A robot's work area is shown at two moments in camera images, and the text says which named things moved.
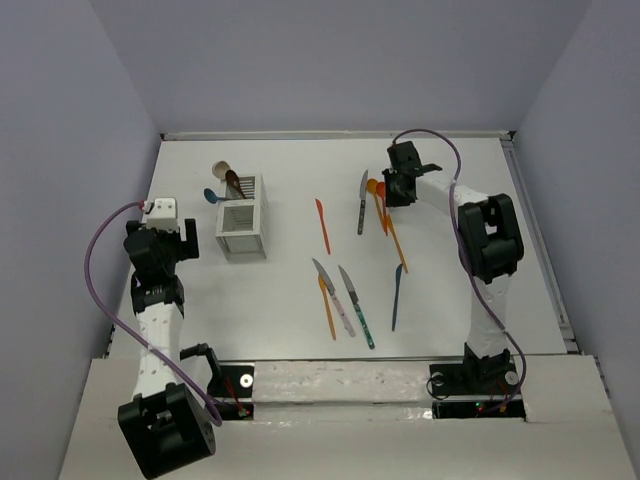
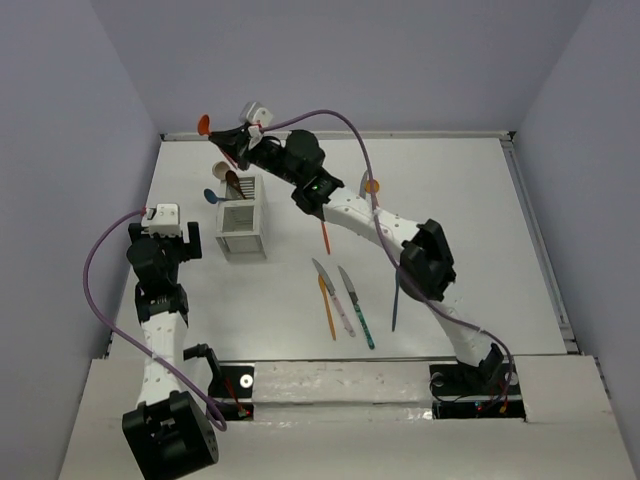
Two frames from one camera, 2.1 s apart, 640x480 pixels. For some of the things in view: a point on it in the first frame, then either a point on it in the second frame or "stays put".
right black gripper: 392,201 -> 237,141
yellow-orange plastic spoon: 372,187 stays put
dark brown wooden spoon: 232,178 stays put
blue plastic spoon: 211,197 stays put
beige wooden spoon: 220,168 stays put
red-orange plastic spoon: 381,191 -> 203,125
